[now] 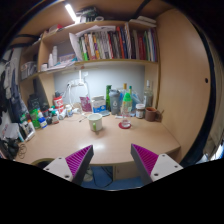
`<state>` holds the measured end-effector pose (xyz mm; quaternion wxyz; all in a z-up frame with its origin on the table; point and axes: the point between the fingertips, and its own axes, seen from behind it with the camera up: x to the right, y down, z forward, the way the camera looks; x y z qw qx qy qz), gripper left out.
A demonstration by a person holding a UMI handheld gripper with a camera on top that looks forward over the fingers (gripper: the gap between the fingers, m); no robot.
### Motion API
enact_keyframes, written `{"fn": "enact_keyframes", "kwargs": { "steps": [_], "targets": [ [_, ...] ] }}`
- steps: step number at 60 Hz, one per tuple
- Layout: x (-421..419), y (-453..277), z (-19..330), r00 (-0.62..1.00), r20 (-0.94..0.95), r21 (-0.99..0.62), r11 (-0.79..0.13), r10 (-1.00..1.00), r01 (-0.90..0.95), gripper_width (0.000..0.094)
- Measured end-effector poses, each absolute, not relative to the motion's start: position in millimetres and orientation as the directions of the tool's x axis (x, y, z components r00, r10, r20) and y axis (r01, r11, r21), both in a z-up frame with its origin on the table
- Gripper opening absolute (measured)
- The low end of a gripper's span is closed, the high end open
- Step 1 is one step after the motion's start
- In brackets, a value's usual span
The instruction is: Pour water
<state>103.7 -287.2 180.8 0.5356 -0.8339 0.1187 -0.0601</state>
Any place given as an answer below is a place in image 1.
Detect brown mug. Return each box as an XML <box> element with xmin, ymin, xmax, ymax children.
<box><xmin>144</xmin><ymin>106</ymin><xmax>161</xmax><ymax>122</ymax></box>

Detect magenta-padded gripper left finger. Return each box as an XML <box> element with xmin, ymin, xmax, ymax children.
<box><xmin>43</xmin><ymin>144</ymin><xmax>95</xmax><ymax>186</ymax></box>

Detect white LED light bar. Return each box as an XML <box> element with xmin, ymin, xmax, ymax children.
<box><xmin>64</xmin><ymin>3</ymin><xmax>78</xmax><ymax>24</ymax></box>

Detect clear plastic bag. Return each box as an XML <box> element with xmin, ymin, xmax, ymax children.
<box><xmin>131</xmin><ymin>91</ymin><xmax>145</xmax><ymax>113</ymax></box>

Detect flat round red coaster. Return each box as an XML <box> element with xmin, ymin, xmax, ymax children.
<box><xmin>118</xmin><ymin>121</ymin><xmax>133</xmax><ymax>130</ymax></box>

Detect wooden shelf unit with books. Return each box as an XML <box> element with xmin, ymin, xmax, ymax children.
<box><xmin>18</xmin><ymin>0</ymin><xmax>161</xmax><ymax>84</ymax></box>

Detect grey drink tumbler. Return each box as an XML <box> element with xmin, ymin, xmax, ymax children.
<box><xmin>108</xmin><ymin>89</ymin><xmax>121</xmax><ymax>116</ymax></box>

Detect blue and white box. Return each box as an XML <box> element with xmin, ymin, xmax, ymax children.
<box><xmin>91</xmin><ymin>95</ymin><xmax>108</xmax><ymax>114</ymax></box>

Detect white bottle with blue cap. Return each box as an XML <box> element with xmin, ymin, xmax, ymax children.
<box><xmin>37</xmin><ymin>113</ymin><xmax>48</xmax><ymax>129</ymax></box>

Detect white mug with green rim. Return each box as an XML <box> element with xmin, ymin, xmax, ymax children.
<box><xmin>87</xmin><ymin>113</ymin><xmax>104</xmax><ymax>132</ymax></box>

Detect black cable bundle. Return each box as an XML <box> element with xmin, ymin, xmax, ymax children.
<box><xmin>0</xmin><ymin>138</ymin><xmax>28</xmax><ymax>160</ymax></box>

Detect jar with white lid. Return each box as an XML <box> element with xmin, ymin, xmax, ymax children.
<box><xmin>135</xmin><ymin>103</ymin><xmax>146</xmax><ymax>120</ymax></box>

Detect green plastic bottle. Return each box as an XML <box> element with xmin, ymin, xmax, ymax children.
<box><xmin>29</xmin><ymin>108</ymin><xmax>42</xmax><ymax>130</ymax></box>

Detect dark hanging garments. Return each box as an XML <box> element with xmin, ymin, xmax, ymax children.
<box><xmin>0</xmin><ymin>49</ymin><xmax>21</xmax><ymax>124</ymax></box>

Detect clear glass bottle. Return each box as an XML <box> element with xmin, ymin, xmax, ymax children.
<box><xmin>143</xmin><ymin>79</ymin><xmax>154</xmax><ymax>108</ymax></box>

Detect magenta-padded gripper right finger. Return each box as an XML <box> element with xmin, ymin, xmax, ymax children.
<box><xmin>130</xmin><ymin>143</ymin><xmax>184</xmax><ymax>186</ymax></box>

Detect clear bottle with green cap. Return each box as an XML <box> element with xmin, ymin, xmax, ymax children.
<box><xmin>120</xmin><ymin>92</ymin><xmax>133</xmax><ymax>129</ymax></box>

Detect small white bottle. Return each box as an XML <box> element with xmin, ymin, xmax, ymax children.
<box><xmin>65</xmin><ymin>104</ymin><xmax>74</xmax><ymax>118</ymax></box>

